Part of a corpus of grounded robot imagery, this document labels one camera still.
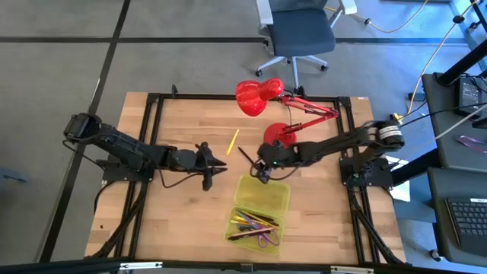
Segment red desk lamp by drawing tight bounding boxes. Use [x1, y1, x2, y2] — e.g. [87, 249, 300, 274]
[234, 78, 340, 148]

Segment silver frame bracket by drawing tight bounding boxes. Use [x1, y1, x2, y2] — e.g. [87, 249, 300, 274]
[119, 261, 164, 271]
[329, 265, 376, 274]

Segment black aluminium table frame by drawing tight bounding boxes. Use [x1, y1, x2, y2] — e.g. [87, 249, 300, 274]
[0, 84, 487, 274]

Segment dark brown pen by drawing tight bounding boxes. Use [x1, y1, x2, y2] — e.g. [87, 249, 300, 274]
[227, 226, 276, 241]

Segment yellow cable near chair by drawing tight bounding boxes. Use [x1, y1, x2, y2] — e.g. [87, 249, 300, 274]
[326, 0, 430, 34]

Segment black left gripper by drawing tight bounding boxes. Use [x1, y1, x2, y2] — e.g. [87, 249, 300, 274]
[167, 142, 229, 192]

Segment black power adapter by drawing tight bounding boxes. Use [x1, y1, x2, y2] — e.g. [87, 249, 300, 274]
[454, 75, 485, 117]

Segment purple scissors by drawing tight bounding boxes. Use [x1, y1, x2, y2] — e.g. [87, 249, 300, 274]
[257, 227, 281, 249]

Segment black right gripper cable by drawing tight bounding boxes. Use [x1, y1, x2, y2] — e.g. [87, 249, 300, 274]
[249, 163, 302, 182]

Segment grey white office chair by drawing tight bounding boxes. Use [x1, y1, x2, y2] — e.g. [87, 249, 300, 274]
[255, 0, 358, 89]

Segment purple pen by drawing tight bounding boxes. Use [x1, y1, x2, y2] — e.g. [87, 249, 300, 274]
[237, 209, 263, 234]

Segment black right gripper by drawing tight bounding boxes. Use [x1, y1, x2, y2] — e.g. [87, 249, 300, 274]
[250, 142, 302, 186]

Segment yellow pencil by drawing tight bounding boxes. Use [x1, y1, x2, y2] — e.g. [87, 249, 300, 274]
[225, 129, 240, 157]

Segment long yellow floor cable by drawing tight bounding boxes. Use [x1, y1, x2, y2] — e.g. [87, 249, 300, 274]
[395, 0, 481, 119]

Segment grey desk with keyboard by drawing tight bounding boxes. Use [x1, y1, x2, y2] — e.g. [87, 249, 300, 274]
[426, 166, 487, 267]

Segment black marker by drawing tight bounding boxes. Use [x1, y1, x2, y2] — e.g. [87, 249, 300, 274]
[247, 211, 280, 228]

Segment grey side desk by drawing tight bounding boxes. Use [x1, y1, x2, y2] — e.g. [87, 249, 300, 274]
[421, 71, 487, 177]

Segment purple lanyard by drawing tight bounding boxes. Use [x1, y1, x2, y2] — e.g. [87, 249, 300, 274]
[456, 135, 487, 154]

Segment black keyboard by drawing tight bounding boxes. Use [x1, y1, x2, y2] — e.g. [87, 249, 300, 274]
[444, 196, 487, 258]

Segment black pen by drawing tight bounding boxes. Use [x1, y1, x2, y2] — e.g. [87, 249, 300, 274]
[237, 146, 256, 167]

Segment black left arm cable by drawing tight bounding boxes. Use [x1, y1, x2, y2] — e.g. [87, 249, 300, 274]
[157, 168, 207, 190]

